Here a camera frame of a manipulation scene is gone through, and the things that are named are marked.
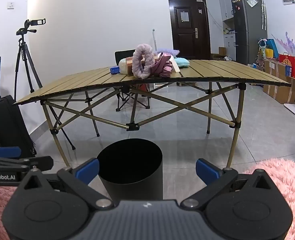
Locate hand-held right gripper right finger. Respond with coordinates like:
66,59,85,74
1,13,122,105
180,158,276,210

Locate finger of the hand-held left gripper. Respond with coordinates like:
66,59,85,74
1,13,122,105
0,146,22,158
0,155,54,173

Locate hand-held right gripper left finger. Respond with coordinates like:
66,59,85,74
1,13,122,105
18,158,114,210

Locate black cylindrical trash bin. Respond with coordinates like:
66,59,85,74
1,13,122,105
97,138,163,204

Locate light blue plush mitt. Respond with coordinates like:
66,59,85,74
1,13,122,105
174,57,191,69

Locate orange sponge block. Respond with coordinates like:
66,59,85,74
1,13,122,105
126,56,136,77

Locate black suitcase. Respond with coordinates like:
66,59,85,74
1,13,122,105
0,95,37,156

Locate pink fluffy rug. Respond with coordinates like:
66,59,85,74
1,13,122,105
0,158,295,240

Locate tan folding camping table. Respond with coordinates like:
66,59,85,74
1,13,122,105
13,59,291,168

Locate large cardboard box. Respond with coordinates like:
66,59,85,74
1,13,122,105
262,59,295,104

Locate small cardboard box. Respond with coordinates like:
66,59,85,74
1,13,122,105
211,47,234,62

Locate black folding chair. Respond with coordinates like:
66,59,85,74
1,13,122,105
115,49,150,112

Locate purple fluffy pouch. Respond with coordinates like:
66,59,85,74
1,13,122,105
157,48,180,57

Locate white base cabinet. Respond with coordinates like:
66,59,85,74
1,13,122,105
224,34,237,62

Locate dark brown door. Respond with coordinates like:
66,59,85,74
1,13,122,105
168,0,211,60

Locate red gift box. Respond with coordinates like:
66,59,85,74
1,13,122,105
279,54,295,78

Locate blue gift bag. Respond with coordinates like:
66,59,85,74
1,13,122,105
266,39,279,59

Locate grey refrigerator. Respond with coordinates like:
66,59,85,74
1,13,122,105
231,0,268,65

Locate white hangers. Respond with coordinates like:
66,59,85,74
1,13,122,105
261,0,267,30

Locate black camera tripod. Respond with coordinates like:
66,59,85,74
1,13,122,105
14,26,76,150

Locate pink fluffy ring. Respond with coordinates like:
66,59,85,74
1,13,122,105
133,44,154,79

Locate purple coral wall decoration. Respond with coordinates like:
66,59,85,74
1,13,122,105
272,32,295,55

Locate white wall cabinet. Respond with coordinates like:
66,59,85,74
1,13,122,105
218,0,248,22

